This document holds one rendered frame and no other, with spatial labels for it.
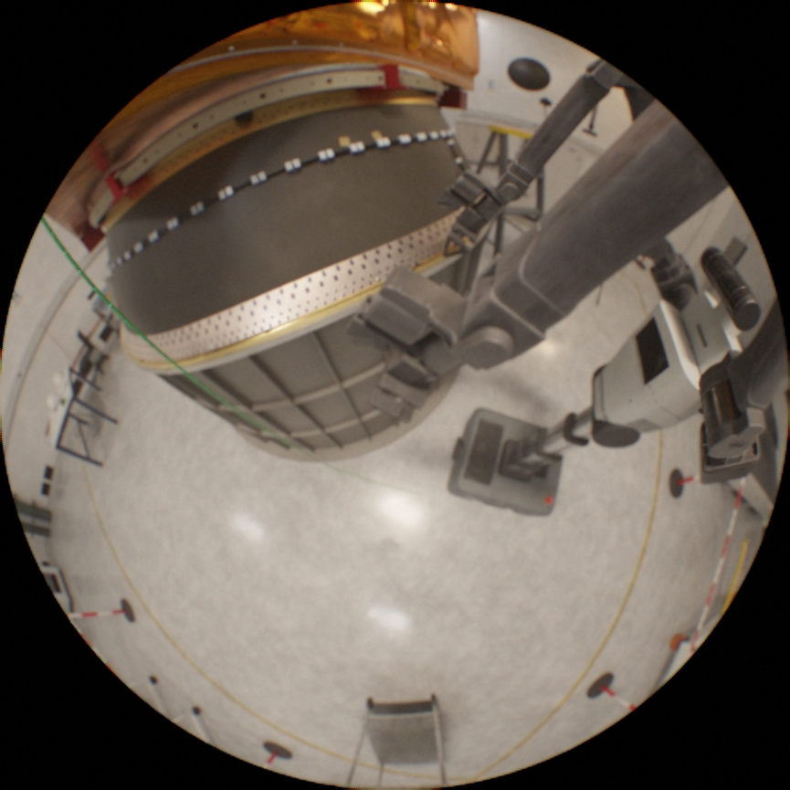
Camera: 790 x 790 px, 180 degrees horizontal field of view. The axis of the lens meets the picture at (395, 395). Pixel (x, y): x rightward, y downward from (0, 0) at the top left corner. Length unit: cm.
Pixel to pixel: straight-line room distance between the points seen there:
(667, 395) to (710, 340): 16
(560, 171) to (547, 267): 407
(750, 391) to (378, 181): 79
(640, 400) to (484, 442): 99
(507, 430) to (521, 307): 133
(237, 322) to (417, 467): 130
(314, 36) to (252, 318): 75
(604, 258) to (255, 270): 63
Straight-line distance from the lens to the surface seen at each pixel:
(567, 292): 19
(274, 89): 72
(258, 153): 70
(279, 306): 64
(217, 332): 71
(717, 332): 63
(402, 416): 35
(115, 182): 88
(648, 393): 61
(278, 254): 64
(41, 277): 604
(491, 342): 20
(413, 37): 115
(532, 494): 149
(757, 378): 36
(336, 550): 168
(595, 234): 17
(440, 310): 24
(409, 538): 160
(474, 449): 140
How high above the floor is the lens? 158
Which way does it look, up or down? 65 degrees down
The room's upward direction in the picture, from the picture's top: 7 degrees counter-clockwise
